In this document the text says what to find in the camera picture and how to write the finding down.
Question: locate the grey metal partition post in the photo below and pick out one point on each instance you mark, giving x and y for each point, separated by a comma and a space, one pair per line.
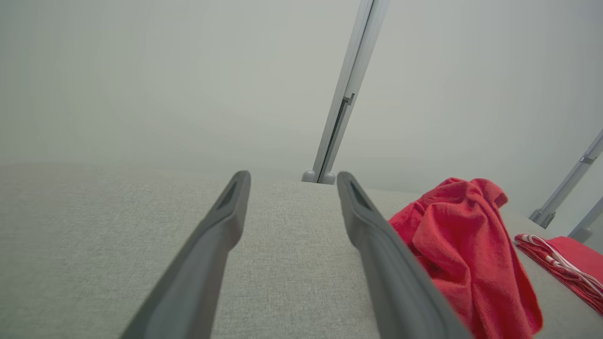
351, 84
586, 226
570, 183

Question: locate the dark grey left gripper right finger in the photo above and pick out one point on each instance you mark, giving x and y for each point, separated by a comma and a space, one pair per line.
395, 282

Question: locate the red Bulls basketball jersey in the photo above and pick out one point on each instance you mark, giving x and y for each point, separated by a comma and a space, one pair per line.
577, 263
466, 245

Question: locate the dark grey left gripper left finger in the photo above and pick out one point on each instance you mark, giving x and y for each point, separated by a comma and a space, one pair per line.
202, 263

